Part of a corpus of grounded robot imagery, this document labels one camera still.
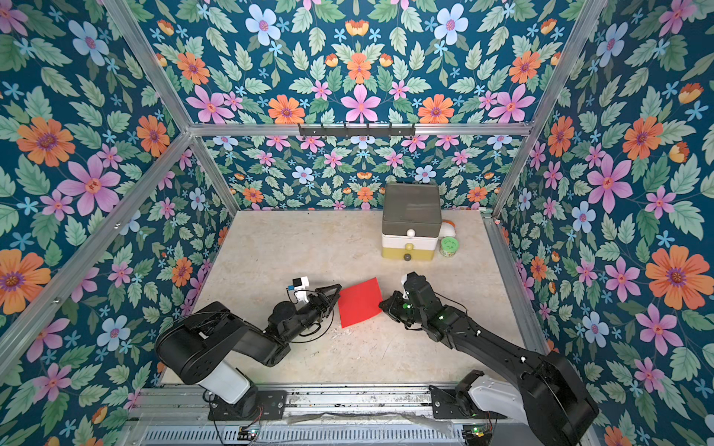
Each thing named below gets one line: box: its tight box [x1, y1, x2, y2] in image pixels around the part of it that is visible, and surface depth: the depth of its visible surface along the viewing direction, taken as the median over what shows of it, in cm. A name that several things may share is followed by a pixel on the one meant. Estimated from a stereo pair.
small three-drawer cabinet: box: [381, 182, 443, 263], surface depth 98 cm
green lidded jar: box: [439, 236, 460, 258], surface depth 106 cm
